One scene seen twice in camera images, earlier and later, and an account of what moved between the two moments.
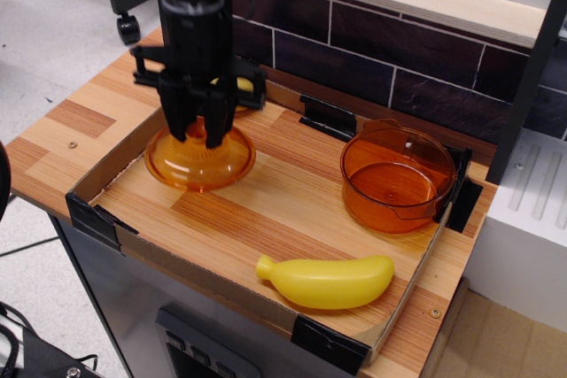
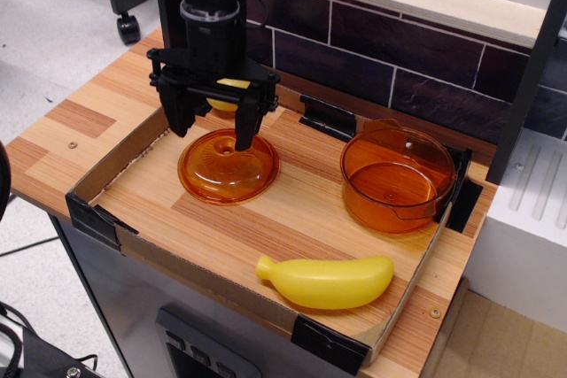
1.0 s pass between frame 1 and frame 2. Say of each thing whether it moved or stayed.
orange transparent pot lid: moved
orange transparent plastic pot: stayed
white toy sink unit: stayed
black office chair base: stayed
